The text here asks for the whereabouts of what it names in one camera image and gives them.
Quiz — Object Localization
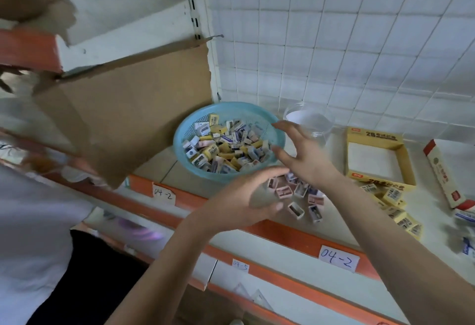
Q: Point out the person's left hand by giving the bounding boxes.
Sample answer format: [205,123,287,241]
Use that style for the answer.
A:
[196,166,291,235]

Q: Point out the pile of mixed small sharpeners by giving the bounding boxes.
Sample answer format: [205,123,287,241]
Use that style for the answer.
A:
[183,113,274,174]

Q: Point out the small white handwritten label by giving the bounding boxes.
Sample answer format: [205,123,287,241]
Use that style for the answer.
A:
[152,183,176,204]

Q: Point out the clear round plastic container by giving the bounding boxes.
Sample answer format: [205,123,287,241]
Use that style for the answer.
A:
[283,102,335,148]

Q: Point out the orange upper shelf edge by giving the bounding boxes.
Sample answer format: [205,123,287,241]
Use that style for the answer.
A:
[0,27,63,74]

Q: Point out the cluster of pastel pencil sharpeners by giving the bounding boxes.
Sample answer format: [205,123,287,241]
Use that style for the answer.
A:
[266,172,326,224]

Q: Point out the person's left forearm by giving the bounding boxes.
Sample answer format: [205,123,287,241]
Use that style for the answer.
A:
[106,210,238,325]

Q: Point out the white slotted shelf upright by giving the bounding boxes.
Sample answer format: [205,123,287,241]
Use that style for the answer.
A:
[187,0,203,40]

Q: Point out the heap of yellow eraser packets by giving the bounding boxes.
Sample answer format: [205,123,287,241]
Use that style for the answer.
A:
[360,183,424,241]

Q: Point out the white wire grid panel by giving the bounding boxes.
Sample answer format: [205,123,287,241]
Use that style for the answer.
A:
[200,0,475,143]

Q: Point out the clear plastic packets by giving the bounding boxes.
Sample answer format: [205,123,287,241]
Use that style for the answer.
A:
[233,282,276,311]

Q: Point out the long red and white box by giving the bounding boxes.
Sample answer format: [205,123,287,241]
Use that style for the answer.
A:
[423,139,475,211]

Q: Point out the lower orange shelf rail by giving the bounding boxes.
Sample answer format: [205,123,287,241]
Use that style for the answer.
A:
[71,221,405,325]

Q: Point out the blue plastic sieve basket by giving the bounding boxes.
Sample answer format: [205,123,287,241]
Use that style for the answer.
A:
[173,101,286,183]

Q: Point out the orange shelf rail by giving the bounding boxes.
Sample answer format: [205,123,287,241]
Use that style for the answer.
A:
[71,221,405,325]
[125,174,383,281]

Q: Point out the person's right forearm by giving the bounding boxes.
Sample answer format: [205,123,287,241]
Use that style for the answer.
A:
[322,170,475,325]

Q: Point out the person's right hand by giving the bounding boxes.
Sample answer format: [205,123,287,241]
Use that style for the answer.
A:
[272,120,343,189]

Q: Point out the purple and white packet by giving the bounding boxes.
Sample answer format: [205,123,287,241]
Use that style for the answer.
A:
[109,215,165,242]

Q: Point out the large brown cardboard box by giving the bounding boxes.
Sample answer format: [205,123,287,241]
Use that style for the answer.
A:
[0,0,213,190]

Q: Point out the empty yellow cardboard display box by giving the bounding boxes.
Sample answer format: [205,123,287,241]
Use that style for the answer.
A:
[345,127,417,193]

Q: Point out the large white handwritten label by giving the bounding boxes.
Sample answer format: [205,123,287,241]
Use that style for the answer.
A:
[318,245,361,273]

